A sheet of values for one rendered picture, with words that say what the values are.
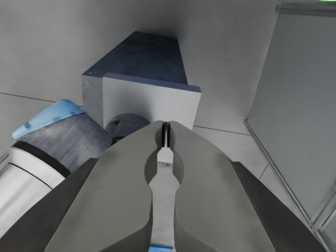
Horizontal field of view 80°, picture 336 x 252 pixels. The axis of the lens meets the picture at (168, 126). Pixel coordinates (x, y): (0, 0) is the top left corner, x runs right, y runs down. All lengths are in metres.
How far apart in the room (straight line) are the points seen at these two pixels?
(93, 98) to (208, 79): 1.16
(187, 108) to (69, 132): 0.30
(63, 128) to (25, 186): 0.10
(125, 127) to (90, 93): 0.16
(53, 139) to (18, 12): 1.50
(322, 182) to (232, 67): 0.96
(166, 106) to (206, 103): 1.19
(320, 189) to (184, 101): 0.80
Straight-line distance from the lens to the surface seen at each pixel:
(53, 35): 1.75
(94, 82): 0.60
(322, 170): 1.13
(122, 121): 0.54
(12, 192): 0.39
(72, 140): 0.39
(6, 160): 2.48
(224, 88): 1.70
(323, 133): 1.12
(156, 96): 0.53
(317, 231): 1.20
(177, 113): 0.56
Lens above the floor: 1.53
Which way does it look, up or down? 59 degrees down
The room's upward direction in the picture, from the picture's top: 179 degrees counter-clockwise
